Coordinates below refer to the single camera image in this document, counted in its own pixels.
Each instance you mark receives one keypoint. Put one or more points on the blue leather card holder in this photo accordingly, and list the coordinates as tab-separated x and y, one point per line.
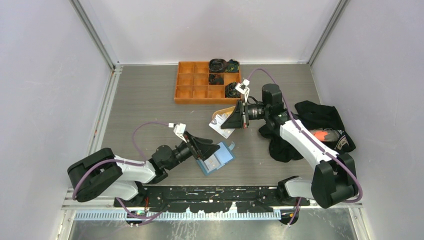
220	158

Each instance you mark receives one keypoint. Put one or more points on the dark rolled sock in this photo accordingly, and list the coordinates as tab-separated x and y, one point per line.
215	79
217	65

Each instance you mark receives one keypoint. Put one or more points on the orange compartment organizer tray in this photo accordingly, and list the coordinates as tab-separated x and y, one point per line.
192	86

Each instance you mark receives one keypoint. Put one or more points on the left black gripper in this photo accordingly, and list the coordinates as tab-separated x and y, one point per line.
202	148

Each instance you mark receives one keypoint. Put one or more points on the dark rolled sock top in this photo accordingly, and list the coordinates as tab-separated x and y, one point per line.
217	65

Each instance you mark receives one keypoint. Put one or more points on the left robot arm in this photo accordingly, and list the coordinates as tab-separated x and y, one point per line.
105	174

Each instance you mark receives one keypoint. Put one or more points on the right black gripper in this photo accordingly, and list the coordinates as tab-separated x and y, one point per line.
237	119

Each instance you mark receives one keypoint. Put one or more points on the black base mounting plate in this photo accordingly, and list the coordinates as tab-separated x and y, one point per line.
209	199

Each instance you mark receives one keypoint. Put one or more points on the dark rolled sock middle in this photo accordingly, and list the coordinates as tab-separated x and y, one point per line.
215	79

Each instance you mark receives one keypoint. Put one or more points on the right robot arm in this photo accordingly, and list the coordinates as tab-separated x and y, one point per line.
334	175

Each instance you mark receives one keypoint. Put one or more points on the green rolled sock top right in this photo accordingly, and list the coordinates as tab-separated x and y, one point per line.
233	66

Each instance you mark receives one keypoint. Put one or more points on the oval wooden tray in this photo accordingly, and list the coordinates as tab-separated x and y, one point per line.
226	112

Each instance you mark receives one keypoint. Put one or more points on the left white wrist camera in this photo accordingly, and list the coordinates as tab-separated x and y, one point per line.
178	129

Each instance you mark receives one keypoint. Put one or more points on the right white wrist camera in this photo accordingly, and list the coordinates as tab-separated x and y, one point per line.
243	89

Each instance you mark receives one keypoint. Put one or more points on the aluminium frame rail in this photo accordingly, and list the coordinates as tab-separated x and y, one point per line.
102	208

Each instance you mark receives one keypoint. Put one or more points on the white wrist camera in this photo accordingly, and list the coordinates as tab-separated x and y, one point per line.
178	129
243	89

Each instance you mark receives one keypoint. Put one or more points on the white patterned card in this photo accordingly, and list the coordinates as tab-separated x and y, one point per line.
216	125

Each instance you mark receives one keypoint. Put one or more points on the black garment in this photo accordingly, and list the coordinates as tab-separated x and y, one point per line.
314	117

